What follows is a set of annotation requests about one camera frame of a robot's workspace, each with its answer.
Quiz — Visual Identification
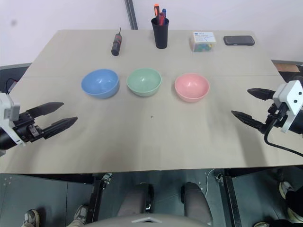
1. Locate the black pen cup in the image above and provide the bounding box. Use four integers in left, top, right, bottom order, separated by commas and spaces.
151, 17, 170, 50

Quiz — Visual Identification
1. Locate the grey robot torso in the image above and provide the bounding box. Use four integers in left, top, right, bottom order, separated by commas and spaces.
81, 213, 213, 227

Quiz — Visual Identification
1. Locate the green plastic bowl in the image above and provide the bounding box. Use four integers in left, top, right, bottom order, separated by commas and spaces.
126, 68, 163, 97

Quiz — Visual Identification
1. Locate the white floor cable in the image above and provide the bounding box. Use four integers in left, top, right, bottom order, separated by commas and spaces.
204, 168, 215, 197

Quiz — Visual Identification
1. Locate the grey white sneaker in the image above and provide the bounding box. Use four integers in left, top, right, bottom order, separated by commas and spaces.
287, 207, 303, 223
72, 205, 90, 227
278, 181, 295, 200
23, 209, 40, 227

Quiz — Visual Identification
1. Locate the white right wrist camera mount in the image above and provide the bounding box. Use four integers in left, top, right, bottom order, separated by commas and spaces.
272, 80, 303, 132

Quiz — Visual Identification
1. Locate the red plastic bowl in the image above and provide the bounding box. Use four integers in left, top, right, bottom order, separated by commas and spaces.
174, 72, 211, 104

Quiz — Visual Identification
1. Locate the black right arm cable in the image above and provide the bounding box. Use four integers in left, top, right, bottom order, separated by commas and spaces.
264, 118, 303, 157

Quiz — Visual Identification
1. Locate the clear box of coloured pins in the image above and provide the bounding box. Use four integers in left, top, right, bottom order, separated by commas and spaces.
188, 31, 217, 53

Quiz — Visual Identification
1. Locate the black smartphone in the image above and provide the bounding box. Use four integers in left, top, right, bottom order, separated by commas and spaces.
223, 35, 256, 46

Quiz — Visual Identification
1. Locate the dark rounded robot leg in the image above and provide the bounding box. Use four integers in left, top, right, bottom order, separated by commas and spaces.
180, 181, 213, 226

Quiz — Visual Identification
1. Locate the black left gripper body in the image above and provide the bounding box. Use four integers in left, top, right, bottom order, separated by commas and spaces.
11, 112, 45, 144

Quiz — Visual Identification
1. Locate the black table leg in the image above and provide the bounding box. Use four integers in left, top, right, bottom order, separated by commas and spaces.
90, 173, 112, 223
215, 173, 242, 227

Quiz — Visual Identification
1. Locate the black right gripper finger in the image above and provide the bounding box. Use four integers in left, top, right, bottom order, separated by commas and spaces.
231, 110, 268, 133
247, 87, 276, 101

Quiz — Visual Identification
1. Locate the brown cardboard box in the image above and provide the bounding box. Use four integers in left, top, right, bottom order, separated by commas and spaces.
275, 63, 300, 73

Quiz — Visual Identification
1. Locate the grey wall strip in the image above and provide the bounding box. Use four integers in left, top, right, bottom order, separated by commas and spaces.
124, 0, 139, 30

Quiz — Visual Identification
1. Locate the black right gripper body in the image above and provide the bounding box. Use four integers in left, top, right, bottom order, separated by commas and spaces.
262, 103, 289, 133

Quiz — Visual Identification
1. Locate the black red screwdriver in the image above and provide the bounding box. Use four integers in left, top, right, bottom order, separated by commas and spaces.
111, 26, 123, 57

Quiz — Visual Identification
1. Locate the red wire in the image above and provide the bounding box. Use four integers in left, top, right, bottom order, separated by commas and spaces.
5, 78, 18, 93

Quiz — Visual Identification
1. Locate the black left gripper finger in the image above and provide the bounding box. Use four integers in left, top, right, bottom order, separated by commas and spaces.
26, 102, 65, 120
42, 116, 79, 140

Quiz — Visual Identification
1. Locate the blue plastic bowl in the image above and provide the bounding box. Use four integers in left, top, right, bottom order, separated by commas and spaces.
81, 68, 120, 99

